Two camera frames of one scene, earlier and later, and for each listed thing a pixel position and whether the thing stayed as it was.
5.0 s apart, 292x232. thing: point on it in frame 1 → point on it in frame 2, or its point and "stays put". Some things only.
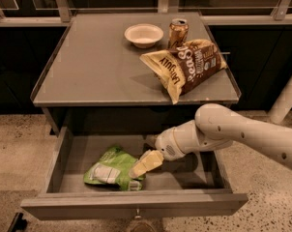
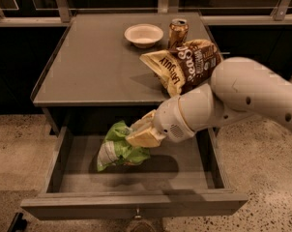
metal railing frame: x=279 y=15 stays put
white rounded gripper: x=166 y=146 → x=169 y=120
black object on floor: x=18 y=223 stays put
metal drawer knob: x=138 y=217 stays put
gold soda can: x=178 y=33 stays put
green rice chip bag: x=113 y=168 → x=116 y=149
